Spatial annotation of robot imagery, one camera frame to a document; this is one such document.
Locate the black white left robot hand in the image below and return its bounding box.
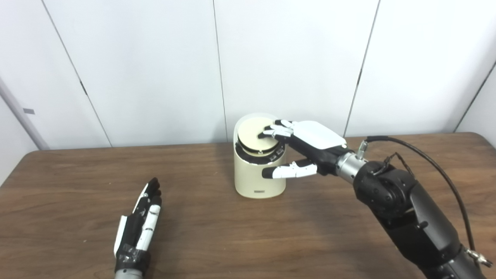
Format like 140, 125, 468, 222
114, 177, 162, 272

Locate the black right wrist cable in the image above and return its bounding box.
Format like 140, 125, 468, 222
356, 136, 493, 268

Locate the cream-colored desktop bin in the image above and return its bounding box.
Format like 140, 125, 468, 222
233, 113, 287, 199

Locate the grey wall corner strip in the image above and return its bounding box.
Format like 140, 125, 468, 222
0, 77, 50, 151

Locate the cream round bin lid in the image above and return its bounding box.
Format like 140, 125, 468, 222
236, 118, 280, 154

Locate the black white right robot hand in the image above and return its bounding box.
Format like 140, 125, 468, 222
258, 119, 354, 179

